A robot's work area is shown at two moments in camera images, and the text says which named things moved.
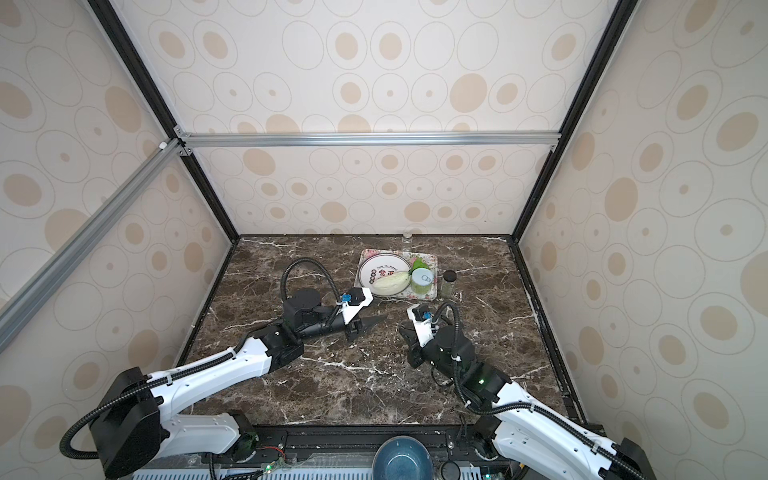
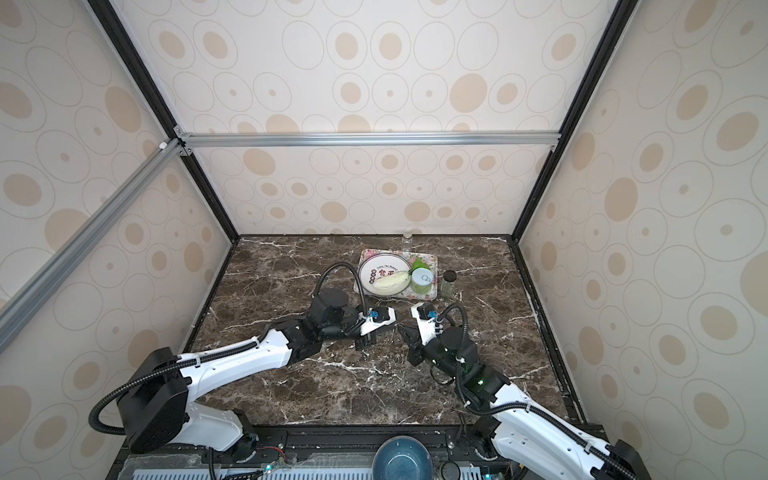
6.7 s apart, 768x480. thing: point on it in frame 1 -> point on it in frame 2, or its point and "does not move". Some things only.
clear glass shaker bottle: x=407 y=240 does not move
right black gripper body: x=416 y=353 does not move
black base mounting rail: x=449 y=445 does not move
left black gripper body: x=352 y=328 -> x=366 y=340
